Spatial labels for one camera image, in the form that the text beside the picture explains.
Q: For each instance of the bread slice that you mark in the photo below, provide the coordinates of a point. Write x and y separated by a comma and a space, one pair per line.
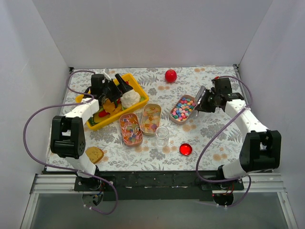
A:
94, 154

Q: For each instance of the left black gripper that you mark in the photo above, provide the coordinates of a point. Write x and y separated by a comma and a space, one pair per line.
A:
115, 90

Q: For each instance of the tray of star candies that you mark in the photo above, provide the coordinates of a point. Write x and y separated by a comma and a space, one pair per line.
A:
181, 112

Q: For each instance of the red apple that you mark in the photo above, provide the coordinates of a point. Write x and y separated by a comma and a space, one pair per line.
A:
170, 76

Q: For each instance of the tray of pale jelly candies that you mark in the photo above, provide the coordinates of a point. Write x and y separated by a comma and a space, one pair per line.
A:
151, 118

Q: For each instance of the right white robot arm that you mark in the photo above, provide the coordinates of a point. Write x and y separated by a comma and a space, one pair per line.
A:
261, 149

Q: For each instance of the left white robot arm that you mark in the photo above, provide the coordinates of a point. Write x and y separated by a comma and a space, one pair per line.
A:
67, 132

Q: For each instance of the white cauliflower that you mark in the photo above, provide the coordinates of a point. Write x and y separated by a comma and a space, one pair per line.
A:
130, 98

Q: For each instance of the clear glass jar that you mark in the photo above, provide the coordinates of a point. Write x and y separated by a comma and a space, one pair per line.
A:
161, 136

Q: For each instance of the red jar lid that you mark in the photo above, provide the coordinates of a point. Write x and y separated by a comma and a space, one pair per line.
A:
185, 149

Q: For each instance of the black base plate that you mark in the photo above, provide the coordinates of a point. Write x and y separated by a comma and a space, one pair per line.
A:
152, 185

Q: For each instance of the yellow plastic basket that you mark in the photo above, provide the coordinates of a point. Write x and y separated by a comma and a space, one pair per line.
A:
95, 122

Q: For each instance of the tray of wrapped candies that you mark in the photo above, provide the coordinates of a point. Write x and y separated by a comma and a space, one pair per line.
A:
130, 128

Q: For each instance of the metal scoop spoon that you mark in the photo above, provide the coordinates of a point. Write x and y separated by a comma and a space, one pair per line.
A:
199, 99

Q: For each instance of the floral table mat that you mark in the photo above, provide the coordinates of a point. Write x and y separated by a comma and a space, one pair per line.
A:
210, 149

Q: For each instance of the red chili pepper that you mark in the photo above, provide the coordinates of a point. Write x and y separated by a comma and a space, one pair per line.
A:
103, 113

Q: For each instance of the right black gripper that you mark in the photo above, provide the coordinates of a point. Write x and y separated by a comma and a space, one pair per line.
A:
205, 101

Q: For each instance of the aluminium frame rail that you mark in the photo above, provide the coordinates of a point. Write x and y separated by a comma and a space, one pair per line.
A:
53, 184

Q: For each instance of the orange bell pepper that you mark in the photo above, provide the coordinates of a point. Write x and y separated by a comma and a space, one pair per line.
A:
111, 108

